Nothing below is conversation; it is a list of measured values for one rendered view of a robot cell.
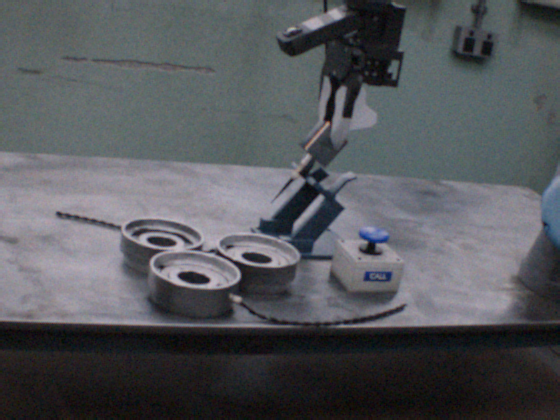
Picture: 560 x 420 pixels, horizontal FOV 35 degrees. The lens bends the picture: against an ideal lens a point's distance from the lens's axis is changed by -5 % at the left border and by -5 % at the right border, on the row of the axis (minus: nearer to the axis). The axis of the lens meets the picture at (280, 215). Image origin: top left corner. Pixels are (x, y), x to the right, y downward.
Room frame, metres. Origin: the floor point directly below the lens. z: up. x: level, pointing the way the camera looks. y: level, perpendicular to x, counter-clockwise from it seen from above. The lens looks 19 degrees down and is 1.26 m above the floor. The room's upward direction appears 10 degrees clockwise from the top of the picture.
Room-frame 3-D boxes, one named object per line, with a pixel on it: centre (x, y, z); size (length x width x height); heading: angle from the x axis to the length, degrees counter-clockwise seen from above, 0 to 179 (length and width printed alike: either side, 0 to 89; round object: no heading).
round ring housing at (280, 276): (1.08, 0.02, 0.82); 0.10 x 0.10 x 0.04
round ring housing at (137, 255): (1.08, 0.14, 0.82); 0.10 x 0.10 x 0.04
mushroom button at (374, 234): (1.14, -0.12, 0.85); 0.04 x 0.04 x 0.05
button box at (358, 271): (1.14, -0.13, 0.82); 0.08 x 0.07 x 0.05; 112
